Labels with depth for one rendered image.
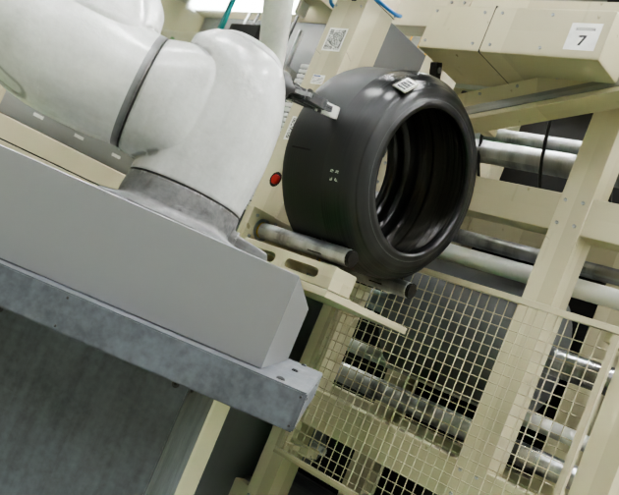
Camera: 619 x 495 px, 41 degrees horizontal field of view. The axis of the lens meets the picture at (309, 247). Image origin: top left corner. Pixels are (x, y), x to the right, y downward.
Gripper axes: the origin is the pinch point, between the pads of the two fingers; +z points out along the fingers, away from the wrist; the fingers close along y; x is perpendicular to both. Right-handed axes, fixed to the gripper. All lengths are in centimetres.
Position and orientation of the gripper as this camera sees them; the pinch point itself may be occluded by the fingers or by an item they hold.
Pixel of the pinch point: (327, 109)
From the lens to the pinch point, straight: 204.6
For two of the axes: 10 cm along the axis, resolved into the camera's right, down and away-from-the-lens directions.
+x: -2.9, 9.6, 0.2
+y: -6.9, -2.3, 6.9
